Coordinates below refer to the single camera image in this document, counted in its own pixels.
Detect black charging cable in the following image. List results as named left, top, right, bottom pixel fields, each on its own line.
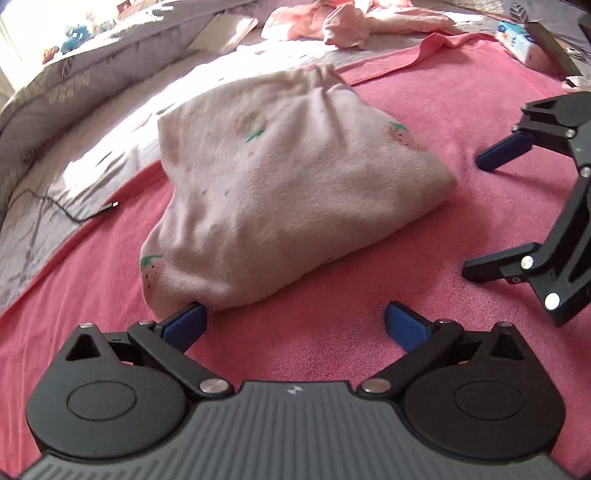
left=12, top=188, right=120, bottom=223

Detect white paper bag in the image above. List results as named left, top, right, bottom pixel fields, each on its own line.
left=188, top=14, right=259, bottom=55

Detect light pink strawberry top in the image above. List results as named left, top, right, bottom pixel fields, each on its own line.
left=262, top=1, right=455, bottom=49

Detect toys on windowsill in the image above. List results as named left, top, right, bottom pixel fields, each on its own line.
left=42, top=19, right=116, bottom=65

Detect purple patterned quilt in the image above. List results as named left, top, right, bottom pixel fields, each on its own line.
left=0, top=0, right=260, bottom=218

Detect dark wooden bed rail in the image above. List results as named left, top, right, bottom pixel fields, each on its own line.
left=524, top=22, right=590, bottom=91

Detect light pink strawberry pants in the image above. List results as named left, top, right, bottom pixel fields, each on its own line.
left=140, top=64, right=457, bottom=318

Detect lilac printed bed sheet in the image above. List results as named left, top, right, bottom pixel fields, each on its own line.
left=0, top=0, right=509, bottom=317

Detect pink terry towel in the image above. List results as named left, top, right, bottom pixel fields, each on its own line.
left=1, top=40, right=590, bottom=476

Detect blue white tissue pack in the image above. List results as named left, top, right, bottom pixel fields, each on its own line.
left=495, top=21, right=552, bottom=72

